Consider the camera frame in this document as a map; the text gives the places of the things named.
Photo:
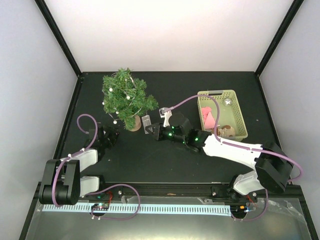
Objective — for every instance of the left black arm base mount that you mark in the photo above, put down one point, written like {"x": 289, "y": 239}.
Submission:
{"x": 103, "y": 200}

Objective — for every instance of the yellow-green plastic basket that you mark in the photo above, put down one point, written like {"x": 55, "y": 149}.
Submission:
{"x": 224, "y": 115}

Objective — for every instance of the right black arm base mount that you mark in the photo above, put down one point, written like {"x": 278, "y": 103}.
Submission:
{"x": 226, "y": 194}

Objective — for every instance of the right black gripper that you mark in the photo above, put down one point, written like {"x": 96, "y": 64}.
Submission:
{"x": 157, "y": 133}

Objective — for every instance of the gingerbread figure ornament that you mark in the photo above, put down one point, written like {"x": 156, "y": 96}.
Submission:
{"x": 226, "y": 131}

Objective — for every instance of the black aluminium frame rail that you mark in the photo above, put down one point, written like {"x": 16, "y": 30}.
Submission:
{"x": 192, "y": 190}

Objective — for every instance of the clear plastic battery box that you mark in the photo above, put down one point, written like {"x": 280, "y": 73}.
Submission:
{"x": 146, "y": 122}

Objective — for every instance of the pink paper ornament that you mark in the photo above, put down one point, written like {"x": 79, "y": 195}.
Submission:
{"x": 208, "y": 120}

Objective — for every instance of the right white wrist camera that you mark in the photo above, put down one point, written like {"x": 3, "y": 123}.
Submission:
{"x": 165, "y": 113}

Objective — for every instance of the small green christmas tree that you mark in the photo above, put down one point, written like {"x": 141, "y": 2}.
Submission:
{"x": 125, "y": 96}

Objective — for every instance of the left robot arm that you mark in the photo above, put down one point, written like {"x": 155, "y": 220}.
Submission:
{"x": 70, "y": 185}

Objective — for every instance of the silver ball ornament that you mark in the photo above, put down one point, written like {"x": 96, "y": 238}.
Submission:
{"x": 227, "y": 102}

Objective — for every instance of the white slotted cable duct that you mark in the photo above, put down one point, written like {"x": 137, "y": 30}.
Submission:
{"x": 131, "y": 208}

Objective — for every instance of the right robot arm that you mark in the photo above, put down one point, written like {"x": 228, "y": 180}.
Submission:
{"x": 270, "y": 167}

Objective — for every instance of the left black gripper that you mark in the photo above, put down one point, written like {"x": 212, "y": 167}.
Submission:
{"x": 114, "y": 133}

